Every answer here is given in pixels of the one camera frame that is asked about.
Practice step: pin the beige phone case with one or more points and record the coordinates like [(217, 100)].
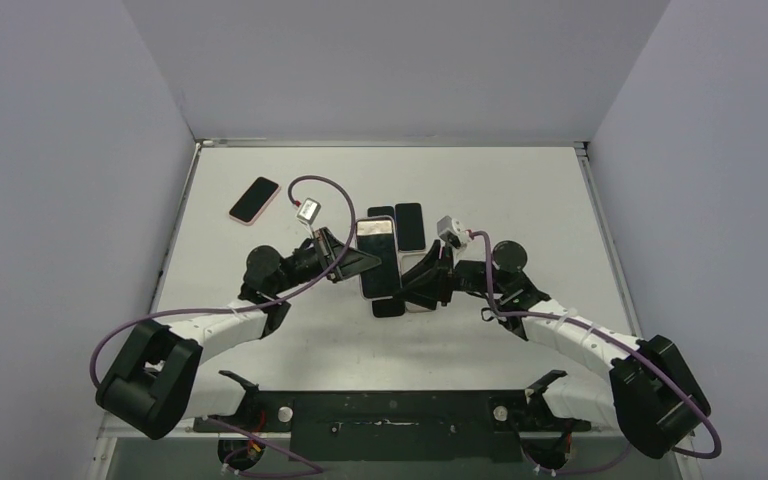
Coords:
[(419, 280)]

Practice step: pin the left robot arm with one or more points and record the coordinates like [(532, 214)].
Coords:
[(157, 380)]

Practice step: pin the black smartphone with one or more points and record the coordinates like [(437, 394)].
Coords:
[(410, 232)]

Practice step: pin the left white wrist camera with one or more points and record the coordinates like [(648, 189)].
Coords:
[(308, 211)]

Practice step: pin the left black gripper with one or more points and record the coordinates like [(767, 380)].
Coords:
[(354, 263)]

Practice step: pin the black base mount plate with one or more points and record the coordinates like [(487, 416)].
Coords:
[(399, 425)]

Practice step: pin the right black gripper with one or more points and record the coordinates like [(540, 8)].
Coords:
[(445, 268)]

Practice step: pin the black phone case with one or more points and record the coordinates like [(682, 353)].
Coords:
[(388, 308)]

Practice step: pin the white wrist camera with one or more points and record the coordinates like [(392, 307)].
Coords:
[(452, 232), (308, 211)]

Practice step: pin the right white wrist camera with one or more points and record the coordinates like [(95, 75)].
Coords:
[(452, 232)]

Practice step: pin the aluminium table frame rail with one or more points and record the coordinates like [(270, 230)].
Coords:
[(580, 147)]

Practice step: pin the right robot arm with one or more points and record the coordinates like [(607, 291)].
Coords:
[(643, 388)]

